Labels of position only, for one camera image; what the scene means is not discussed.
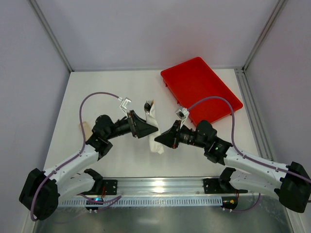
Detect white paper napkin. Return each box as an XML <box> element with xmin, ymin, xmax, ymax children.
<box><xmin>145</xmin><ymin>100</ymin><xmax>164</xmax><ymax>154</ymax></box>

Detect silver fork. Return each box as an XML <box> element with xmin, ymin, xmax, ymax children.
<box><xmin>144</xmin><ymin>100</ymin><xmax>154</xmax><ymax>115</ymax></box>

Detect red plastic tray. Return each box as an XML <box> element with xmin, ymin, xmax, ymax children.
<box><xmin>160</xmin><ymin>57</ymin><xmax>243</xmax><ymax>125</ymax></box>

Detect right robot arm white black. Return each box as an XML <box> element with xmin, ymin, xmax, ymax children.
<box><xmin>155</xmin><ymin>120</ymin><xmax>311</xmax><ymax>213</ymax></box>

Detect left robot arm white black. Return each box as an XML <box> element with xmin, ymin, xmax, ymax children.
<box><xmin>19</xmin><ymin>110</ymin><xmax>158</xmax><ymax>221</ymax></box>

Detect wooden utensil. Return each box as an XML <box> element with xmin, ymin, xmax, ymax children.
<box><xmin>79</xmin><ymin>121</ymin><xmax>92</xmax><ymax>140</ymax></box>

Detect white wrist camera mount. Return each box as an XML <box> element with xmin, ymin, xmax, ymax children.
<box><xmin>175</xmin><ymin>107</ymin><xmax>190</xmax><ymax>128</ymax></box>

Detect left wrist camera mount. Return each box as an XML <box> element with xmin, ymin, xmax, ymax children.
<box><xmin>118</xmin><ymin>97</ymin><xmax>132</xmax><ymax>117</ymax></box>

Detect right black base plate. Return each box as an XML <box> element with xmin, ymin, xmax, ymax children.
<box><xmin>202</xmin><ymin>178</ymin><xmax>235</xmax><ymax>194</ymax></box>

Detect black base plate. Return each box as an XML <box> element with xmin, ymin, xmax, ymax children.
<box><xmin>80</xmin><ymin>179</ymin><xmax>118</xmax><ymax>196</ymax></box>
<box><xmin>202</xmin><ymin>178</ymin><xmax>235</xmax><ymax>194</ymax></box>

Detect aluminium front rail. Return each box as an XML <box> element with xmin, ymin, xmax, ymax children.
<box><xmin>58</xmin><ymin>176</ymin><xmax>268</xmax><ymax>198</ymax></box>

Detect aluminium rail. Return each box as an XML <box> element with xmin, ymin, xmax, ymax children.
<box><xmin>234</xmin><ymin>68</ymin><xmax>274</xmax><ymax>161</ymax></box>
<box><xmin>58</xmin><ymin>176</ymin><xmax>268</xmax><ymax>198</ymax></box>

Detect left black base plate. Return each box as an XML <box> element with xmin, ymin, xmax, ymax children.
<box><xmin>80</xmin><ymin>179</ymin><xmax>118</xmax><ymax>196</ymax></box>

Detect slotted white cable duct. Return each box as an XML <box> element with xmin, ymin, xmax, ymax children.
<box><xmin>59</xmin><ymin>196</ymin><xmax>223</xmax><ymax>208</ymax></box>

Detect right side aluminium rail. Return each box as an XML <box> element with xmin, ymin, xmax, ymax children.
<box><xmin>234</xmin><ymin>68</ymin><xmax>274</xmax><ymax>161</ymax></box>

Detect left aluminium frame post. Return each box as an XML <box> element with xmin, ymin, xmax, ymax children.
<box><xmin>28</xmin><ymin>0</ymin><xmax>74</xmax><ymax>72</ymax></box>

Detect aluminium frame post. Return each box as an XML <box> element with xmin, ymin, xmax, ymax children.
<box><xmin>242</xmin><ymin>0</ymin><xmax>288</xmax><ymax>72</ymax></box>
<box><xmin>28</xmin><ymin>0</ymin><xmax>74</xmax><ymax>72</ymax></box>

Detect right aluminium frame post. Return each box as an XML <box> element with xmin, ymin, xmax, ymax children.
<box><xmin>242</xmin><ymin>0</ymin><xmax>288</xmax><ymax>72</ymax></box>

